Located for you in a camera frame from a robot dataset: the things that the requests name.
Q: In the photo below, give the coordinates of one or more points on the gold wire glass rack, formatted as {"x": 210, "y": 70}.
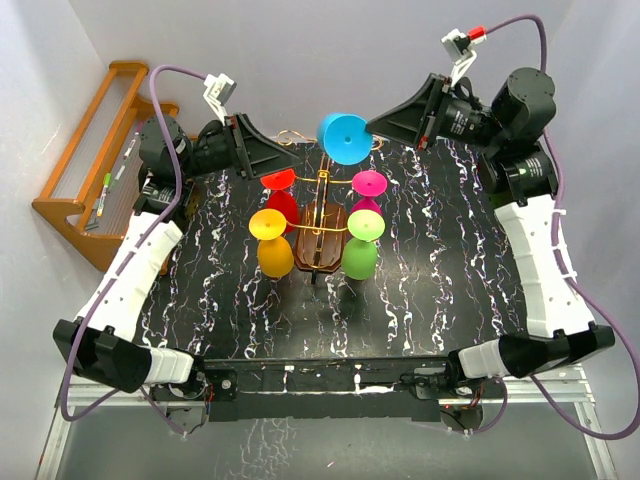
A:
{"x": 323, "y": 180}

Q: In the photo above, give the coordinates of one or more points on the aluminium frame rail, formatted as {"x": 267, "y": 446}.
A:
{"x": 378, "y": 434}

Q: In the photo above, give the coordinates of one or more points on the green capped marker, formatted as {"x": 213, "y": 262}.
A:
{"x": 103, "y": 194}

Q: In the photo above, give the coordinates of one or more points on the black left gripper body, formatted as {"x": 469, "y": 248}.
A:
{"x": 216, "y": 153}

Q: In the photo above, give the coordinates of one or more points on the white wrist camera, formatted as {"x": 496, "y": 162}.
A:
{"x": 218, "y": 90}
{"x": 460, "y": 46}

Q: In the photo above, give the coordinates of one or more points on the brown wooden rack base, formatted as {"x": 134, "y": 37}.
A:
{"x": 321, "y": 251}

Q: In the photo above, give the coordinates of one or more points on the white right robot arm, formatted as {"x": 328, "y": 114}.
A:
{"x": 522, "y": 185}

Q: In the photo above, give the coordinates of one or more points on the orange wooden tiered shelf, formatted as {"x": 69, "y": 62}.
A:
{"x": 69, "y": 197}

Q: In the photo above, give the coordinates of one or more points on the red wine glass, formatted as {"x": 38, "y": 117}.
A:
{"x": 280, "y": 198}

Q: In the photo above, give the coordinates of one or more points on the blue wine glass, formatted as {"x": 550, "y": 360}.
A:
{"x": 344, "y": 138}

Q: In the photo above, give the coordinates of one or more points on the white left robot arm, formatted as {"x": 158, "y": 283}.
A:
{"x": 99, "y": 344}

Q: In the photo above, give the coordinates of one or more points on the magenta wine glass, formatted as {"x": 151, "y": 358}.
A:
{"x": 369, "y": 184}

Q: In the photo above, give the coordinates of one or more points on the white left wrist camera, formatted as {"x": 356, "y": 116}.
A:
{"x": 218, "y": 90}

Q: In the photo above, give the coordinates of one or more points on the purple capped marker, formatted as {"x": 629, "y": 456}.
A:
{"x": 133, "y": 142}

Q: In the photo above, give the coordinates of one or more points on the green wine glass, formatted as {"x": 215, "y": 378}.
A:
{"x": 360, "y": 254}

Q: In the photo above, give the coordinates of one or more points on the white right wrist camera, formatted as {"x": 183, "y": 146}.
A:
{"x": 460, "y": 46}

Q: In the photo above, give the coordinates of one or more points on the yellow orange wine glass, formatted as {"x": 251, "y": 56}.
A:
{"x": 274, "y": 253}

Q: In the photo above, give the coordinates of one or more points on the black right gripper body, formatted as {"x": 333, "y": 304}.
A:
{"x": 466, "y": 121}

